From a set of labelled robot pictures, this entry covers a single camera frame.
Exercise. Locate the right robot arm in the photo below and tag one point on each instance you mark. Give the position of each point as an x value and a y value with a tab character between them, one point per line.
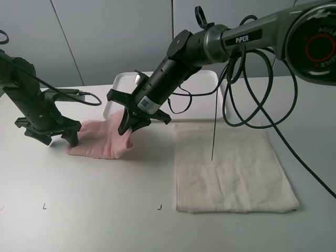
303	36

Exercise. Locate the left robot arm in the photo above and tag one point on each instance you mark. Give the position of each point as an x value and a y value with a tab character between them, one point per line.
19	73

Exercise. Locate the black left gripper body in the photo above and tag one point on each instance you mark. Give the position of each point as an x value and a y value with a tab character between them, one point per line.
40	114

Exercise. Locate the pink towel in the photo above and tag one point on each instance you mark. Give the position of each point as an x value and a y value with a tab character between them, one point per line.
101	140

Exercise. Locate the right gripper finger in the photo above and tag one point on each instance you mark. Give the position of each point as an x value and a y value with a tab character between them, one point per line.
139	122
127	122

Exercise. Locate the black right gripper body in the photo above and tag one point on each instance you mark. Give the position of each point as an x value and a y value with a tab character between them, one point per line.
140	101

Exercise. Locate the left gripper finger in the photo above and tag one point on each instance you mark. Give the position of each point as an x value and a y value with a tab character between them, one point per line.
71	136
45	139

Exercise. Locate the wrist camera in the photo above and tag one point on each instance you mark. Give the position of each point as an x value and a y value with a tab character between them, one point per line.
73	95
139	78

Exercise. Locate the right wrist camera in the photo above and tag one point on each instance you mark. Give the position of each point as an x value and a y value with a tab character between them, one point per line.
139	78

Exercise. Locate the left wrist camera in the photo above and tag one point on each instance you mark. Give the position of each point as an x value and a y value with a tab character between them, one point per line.
73	95

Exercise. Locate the white towel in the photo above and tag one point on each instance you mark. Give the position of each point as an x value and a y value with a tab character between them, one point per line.
224	169

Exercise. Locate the white rectangular plastic tray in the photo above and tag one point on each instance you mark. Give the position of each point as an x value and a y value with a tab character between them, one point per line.
194	100

